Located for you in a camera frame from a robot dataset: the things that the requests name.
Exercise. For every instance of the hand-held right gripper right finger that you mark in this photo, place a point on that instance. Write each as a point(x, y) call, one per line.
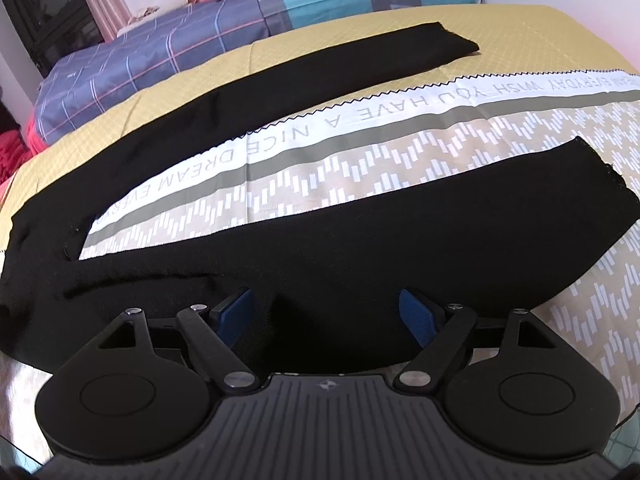
point(416, 316)

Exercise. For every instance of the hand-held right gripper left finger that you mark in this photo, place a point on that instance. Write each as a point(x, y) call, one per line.
point(238, 311)

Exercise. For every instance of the black pants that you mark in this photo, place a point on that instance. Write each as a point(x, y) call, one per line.
point(320, 270)

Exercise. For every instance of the yellow patterned bed sheet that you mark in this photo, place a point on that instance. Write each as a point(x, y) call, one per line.
point(390, 145)

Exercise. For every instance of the blue plaid quilt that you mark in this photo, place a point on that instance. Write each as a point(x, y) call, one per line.
point(145, 65)

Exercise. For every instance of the red cloth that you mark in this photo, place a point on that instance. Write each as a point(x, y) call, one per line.
point(12, 150)

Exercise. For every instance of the dark window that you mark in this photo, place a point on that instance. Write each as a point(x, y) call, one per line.
point(47, 10)

